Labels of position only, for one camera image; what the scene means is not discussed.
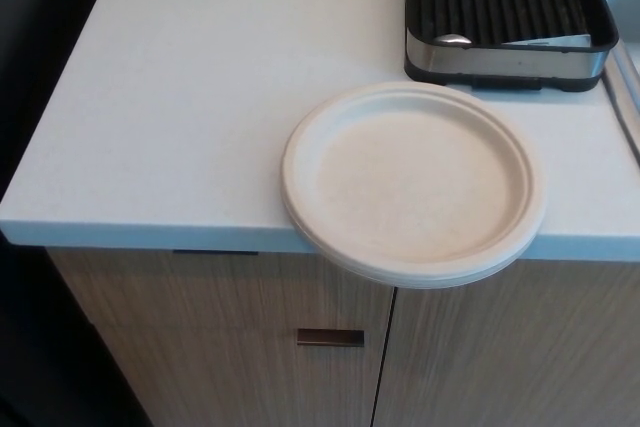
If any black and steel dish rack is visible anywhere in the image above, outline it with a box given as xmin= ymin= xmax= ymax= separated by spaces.
xmin=402 ymin=0 xmax=620 ymax=93

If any wood grain cabinet door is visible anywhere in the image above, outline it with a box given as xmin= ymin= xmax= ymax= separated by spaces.
xmin=372 ymin=259 xmax=640 ymax=427

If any dark recessed drawer handle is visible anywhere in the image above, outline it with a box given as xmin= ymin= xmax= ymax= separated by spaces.
xmin=296 ymin=328 xmax=366 ymax=349

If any white paper plate stack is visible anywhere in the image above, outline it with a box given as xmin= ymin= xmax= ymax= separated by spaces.
xmin=280 ymin=80 xmax=547 ymax=291

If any wood grain drawer unit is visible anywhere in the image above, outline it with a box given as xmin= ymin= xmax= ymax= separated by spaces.
xmin=47 ymin=246 xmax=396 ymax=427

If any dark slot drawer handle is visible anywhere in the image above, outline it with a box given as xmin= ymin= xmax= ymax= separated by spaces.
xmin=172 ymin=248 xmax=260 ymax=256

